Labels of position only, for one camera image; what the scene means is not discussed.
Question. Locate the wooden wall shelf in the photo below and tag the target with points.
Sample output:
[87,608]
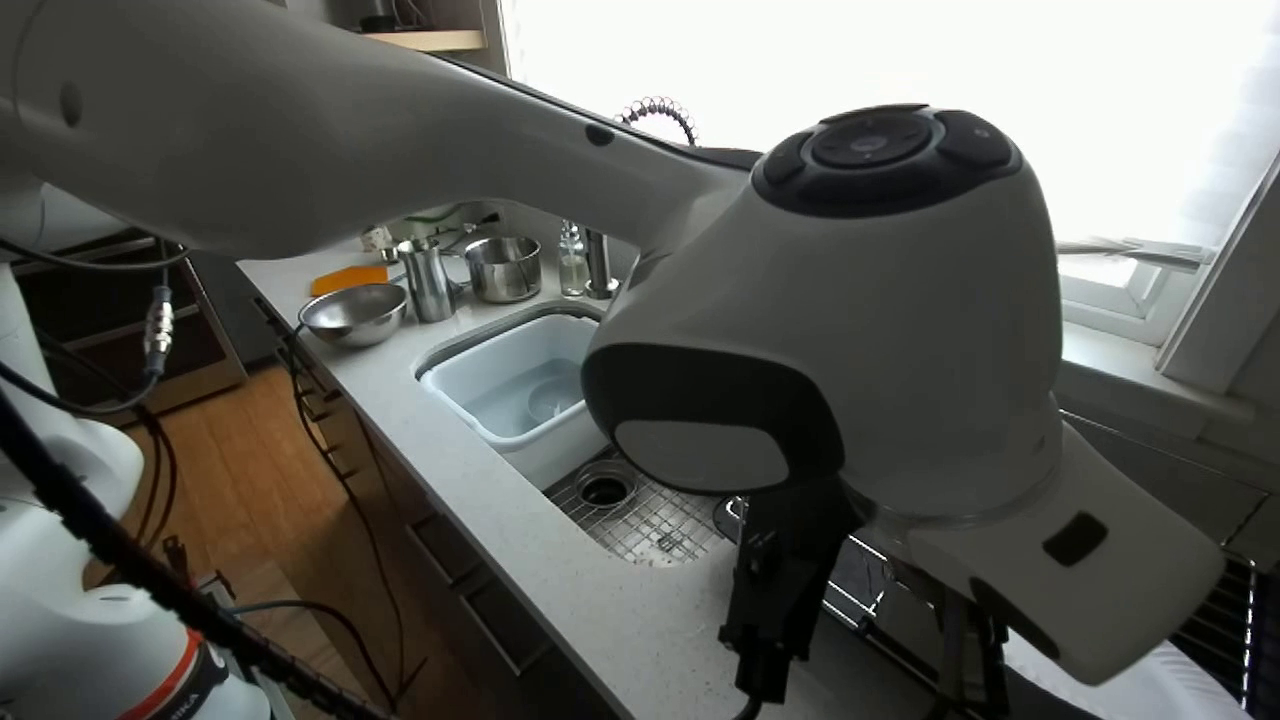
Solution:
[425,41]

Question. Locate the dark blue drawer cabinet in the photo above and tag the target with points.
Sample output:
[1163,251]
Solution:
[238,314]

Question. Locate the clear soap bottle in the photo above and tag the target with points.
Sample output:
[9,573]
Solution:
[573,260]

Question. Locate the tall steel cup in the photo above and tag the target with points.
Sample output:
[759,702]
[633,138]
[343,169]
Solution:
[425,283]

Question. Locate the white plastic wash tub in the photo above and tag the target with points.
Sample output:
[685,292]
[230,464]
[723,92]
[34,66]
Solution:
[515,385]

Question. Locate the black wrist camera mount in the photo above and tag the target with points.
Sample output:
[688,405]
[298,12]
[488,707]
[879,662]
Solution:
[780,587]

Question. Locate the black kitchen stove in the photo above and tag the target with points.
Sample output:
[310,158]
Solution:
[106,344]

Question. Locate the round sink drain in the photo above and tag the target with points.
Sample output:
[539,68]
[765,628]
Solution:
[605,489]

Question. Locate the stainless steel bowl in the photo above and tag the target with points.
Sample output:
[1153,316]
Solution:
[352,316]

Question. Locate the orange kitchen utensil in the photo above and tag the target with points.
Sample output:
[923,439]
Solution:
[351,279]

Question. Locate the white window frame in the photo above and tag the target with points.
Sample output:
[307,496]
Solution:
[1225,305]

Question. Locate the small steel pot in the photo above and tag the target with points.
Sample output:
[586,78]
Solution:
[505,269]

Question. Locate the black ribbed drip tray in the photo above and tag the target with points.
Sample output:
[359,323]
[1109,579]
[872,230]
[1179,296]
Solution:
[1223,625]

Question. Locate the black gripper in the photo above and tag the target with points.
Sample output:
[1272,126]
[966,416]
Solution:
[969,655]

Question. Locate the steel sink bottom grid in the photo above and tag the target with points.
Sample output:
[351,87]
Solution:
[655,520]

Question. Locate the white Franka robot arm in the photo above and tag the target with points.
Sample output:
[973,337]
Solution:
[400,120]

